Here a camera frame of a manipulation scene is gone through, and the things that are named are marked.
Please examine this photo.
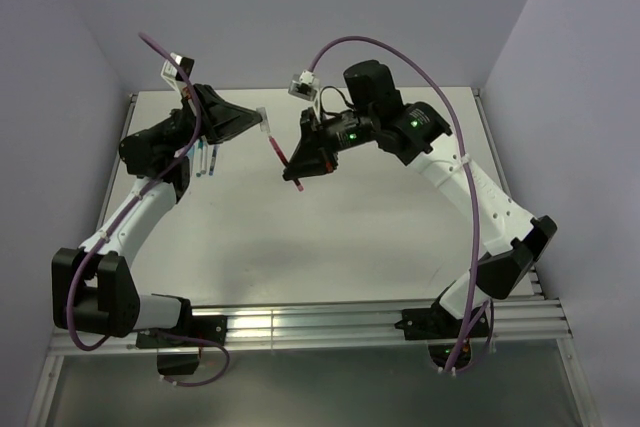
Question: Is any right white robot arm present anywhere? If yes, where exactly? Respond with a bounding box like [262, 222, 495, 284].
[283, 60, 557, 337]

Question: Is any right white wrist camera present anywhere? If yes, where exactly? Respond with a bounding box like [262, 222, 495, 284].
[288, 70, 320, 118]

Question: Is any aluminium frame rail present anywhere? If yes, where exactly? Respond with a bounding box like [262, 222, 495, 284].
[49, 296, 574, 356]

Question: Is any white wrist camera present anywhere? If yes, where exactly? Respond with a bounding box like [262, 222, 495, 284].
[288, 70, 320, 118]
[160, 51, 195, 93]

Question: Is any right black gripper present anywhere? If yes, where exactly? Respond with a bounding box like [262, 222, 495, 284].
[283, 105, 378, 180]

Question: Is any white teal marker pen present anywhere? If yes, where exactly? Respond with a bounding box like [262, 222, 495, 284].
[193, 139, 205, 177]

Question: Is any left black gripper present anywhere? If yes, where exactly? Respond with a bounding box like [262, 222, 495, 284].
[152, 84, 263, 155]

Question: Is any red gel pen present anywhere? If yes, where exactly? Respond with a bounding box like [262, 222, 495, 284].
[267, 134, 304, 192]

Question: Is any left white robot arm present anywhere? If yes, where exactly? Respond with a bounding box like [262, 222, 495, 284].
[51, 84, 266, 351]

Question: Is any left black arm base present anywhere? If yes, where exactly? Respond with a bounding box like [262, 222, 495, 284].
[135, 315, 231, 387]

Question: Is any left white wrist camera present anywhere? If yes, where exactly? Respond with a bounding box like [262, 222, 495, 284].
[160, 51, 195, 93]

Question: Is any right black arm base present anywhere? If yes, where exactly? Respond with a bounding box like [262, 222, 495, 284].
[394, 303, 494, 374]

